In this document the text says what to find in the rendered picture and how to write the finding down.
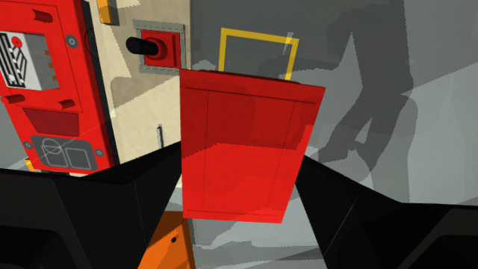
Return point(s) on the yellow tape outline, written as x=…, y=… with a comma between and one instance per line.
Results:
x=232, y=32

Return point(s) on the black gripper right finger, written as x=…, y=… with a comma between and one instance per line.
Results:
x=359, y=228

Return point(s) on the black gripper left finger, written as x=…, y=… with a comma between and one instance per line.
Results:
x=106, y=219

